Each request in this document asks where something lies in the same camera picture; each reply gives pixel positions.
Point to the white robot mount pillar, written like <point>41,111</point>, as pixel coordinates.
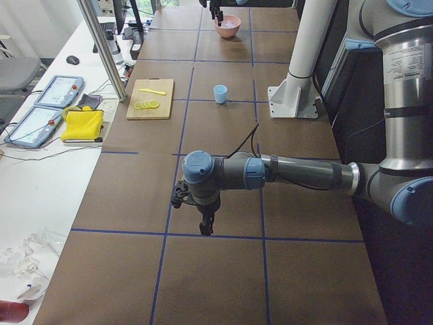
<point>294,97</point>

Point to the light blue cup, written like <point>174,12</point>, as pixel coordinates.
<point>220,94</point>

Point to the pile of clear ice cubes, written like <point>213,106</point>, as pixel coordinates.
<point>228,24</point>

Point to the white power strip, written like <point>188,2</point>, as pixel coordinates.
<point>109,107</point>

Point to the yellow cloth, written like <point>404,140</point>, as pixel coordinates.
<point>82,124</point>

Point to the lemon slices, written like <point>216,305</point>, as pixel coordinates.
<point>146,104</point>

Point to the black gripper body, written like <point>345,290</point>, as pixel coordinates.
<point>215,5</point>
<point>206,212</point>

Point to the crumpled clear plastic bag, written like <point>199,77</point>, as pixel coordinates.
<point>26,269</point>

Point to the red object at corner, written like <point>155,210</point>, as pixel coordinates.
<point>13,312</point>

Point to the lower blue teach pendant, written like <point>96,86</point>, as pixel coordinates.
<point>36,127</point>

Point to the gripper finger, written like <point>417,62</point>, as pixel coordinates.
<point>206,229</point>

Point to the yellow plastic knife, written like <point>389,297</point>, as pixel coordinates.
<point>153,91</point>

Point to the upper blue teach pendant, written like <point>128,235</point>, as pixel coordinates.
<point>60,91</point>

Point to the black computer mouse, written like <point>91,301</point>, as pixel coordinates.
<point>73,60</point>

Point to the bamboo cutting board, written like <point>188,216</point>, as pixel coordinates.
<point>163,112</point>

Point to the blue teach pendant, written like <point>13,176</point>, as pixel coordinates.
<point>36,127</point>
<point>60,91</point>

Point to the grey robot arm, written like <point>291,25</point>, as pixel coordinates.
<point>402,183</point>

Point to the pink bowl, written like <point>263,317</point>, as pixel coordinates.
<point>228,33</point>

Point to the aluminium frame post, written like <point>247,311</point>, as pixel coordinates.
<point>89,15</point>

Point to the clear water bottle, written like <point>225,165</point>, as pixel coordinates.
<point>113,47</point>

